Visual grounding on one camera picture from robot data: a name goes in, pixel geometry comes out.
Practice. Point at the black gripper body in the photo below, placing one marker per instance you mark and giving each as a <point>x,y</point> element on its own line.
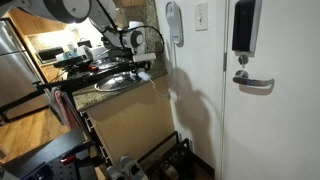
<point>142,65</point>

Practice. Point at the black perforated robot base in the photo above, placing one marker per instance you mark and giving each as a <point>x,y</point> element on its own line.
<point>44,162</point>

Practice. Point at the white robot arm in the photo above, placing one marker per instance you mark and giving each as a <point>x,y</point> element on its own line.
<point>83,13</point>

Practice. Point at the black coffee machine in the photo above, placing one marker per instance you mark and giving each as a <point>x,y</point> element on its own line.
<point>123,55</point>

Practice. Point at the round silver pan lid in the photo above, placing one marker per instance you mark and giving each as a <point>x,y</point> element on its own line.
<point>117,81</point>

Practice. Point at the granite counter top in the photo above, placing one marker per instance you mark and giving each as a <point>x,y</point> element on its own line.
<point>122,67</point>

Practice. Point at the pink hanging towel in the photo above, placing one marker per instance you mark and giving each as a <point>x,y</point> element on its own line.
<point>62,108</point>

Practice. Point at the black microwave oven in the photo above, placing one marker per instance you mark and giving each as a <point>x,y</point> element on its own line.
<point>48,55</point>

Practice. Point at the black metal shoe rack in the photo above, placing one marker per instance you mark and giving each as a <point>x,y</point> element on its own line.
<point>170,159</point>

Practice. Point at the orange black clamp left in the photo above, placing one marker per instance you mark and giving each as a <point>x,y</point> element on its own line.
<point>70,155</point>

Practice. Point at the grey sneaker upper right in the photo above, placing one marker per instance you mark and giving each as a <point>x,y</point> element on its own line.
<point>132,169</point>

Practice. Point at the grey sneaker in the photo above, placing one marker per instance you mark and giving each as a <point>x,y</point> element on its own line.
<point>132,169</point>
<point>115,174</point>

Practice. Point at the grey sneaker lower right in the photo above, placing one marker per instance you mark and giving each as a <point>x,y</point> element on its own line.
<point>115,174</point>

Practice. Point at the black electronic door lock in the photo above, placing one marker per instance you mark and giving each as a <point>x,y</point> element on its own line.
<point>246,24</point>

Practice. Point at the wooden upper cabinet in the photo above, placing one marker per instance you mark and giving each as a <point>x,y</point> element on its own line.
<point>30,24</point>

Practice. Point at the stainless steel refrigerator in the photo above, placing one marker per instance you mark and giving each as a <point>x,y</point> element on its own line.
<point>18,76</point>

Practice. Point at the white entry door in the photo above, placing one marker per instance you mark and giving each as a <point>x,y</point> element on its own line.
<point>273,132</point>

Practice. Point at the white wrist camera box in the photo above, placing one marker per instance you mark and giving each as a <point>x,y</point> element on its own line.
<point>144,57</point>

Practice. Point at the white wall telephone handset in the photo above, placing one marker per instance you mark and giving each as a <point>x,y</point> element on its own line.
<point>173,18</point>

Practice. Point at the white light switch plate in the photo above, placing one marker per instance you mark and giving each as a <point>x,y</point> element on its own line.
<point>201,17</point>

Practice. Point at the silver door lever handle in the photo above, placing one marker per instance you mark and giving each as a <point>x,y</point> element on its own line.
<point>242,77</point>

